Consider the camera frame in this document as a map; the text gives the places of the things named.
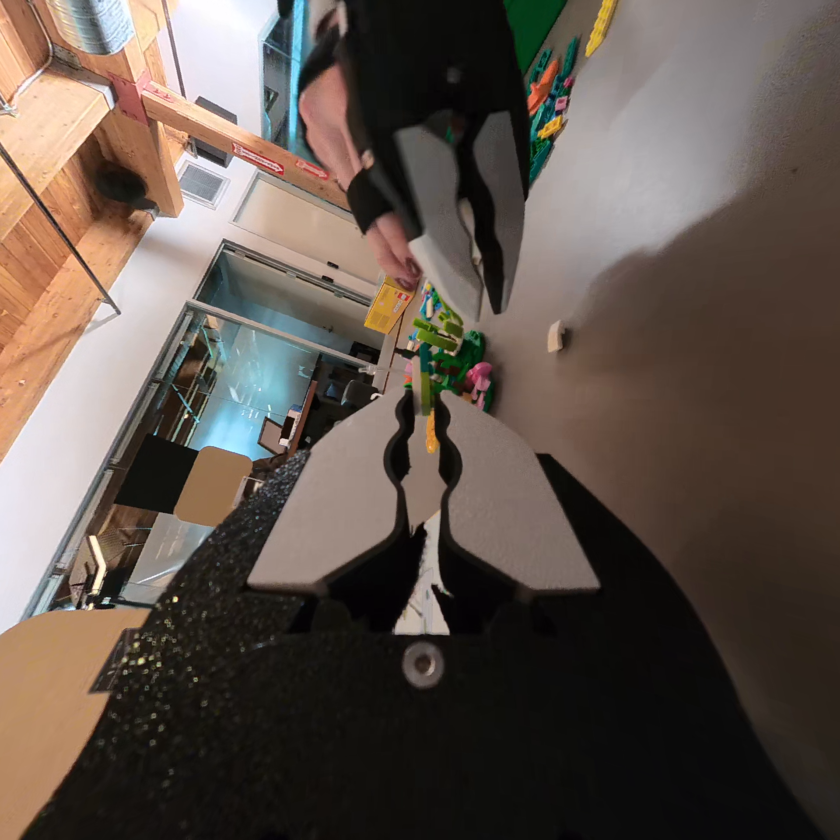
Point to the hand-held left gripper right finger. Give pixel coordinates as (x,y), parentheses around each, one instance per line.
(518,512)

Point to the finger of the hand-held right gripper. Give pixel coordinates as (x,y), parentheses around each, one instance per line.
(433,197)
(508,177)

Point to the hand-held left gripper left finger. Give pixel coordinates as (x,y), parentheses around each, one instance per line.
(328,499)

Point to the small lime green lego assembly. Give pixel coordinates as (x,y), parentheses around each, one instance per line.
(425,387)

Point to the small white lego brick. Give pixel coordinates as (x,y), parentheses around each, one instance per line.
(556,336)

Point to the pile of loose lego bricks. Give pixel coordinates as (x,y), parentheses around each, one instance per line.
(548,111)

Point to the yellow lego box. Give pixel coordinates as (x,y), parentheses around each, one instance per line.
(390,308)

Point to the lego flower build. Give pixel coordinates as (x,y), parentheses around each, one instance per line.
(466,358)

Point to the yellow lego plate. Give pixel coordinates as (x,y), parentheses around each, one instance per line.
(600,26)

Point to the person's right hand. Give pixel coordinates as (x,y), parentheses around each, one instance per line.
(328,118)

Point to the red warning label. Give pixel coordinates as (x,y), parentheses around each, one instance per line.
(257,157)
(312,170)

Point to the glass partition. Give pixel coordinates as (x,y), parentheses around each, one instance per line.
(249,367)

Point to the black panel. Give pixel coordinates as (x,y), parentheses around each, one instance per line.
(154,476)

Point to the wooden ceiling beam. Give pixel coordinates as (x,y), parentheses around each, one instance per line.
(197,128)

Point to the black round speaker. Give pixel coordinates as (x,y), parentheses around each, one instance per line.
(124,187)

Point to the tan table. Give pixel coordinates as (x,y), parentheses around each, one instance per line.
(39,709)

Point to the black wall box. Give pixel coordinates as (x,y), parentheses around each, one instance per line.
(215,131)

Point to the white wall vent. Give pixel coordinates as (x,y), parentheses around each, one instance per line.
(202,184)

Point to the red metal bracket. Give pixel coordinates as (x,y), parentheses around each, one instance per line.
(130,98)

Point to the metal air duct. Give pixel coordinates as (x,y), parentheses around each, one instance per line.
(92,23)

